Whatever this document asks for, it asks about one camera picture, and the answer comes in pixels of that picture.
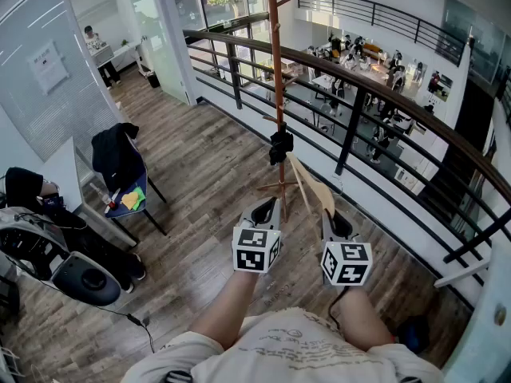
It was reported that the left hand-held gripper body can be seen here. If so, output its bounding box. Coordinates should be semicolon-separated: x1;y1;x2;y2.
231;196;283;274

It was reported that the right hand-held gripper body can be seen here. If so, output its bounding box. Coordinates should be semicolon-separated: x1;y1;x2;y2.
320;209;374;287

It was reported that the wooden hanger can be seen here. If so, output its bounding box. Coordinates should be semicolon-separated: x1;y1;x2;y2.
286;152;345;241

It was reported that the brown wooden coat rack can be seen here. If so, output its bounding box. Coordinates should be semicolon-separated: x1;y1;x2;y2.
255;0;305;223

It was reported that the person's left forearm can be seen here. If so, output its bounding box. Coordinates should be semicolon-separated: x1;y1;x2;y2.
188;269;260;351

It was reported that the person's right forearm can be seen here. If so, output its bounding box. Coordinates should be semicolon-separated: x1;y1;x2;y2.
329;285;394;353

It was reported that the person's cream printed shirt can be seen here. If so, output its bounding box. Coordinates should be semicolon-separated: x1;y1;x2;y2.
119;307;446;383

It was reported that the black cloth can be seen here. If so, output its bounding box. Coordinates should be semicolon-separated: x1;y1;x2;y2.
268;130;295;167

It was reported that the green cloth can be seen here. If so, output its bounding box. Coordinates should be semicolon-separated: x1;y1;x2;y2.
131;186;147;211

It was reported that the blue chair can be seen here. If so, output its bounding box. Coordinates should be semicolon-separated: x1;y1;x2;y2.
91;124;168;247

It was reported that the group of people downstairs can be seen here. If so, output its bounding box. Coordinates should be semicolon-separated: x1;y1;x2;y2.
305;32;438;165

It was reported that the clear bottle with red cap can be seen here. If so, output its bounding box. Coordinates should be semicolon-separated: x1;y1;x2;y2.
89;181;117;211

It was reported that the black railing with wooden handrail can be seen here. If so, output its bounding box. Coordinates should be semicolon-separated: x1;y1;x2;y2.
182;29;511;297

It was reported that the black jacket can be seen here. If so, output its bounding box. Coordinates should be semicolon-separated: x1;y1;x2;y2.
90;122;147;193

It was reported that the grey and black device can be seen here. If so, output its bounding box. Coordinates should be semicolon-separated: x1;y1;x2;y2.
0;207;122;307

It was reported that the white table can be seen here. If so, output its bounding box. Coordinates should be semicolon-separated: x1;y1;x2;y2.
38;136;141;247

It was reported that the black balcony railing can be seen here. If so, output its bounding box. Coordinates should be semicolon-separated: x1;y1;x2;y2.
295;0;466;68

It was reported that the white paper sign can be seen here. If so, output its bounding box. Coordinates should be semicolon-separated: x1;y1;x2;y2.
26;40;70;96

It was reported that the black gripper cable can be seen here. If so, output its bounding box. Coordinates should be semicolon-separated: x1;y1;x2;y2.
327;286;349;331

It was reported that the black floor cable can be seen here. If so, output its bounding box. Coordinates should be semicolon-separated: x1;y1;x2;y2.
38;275;156;353

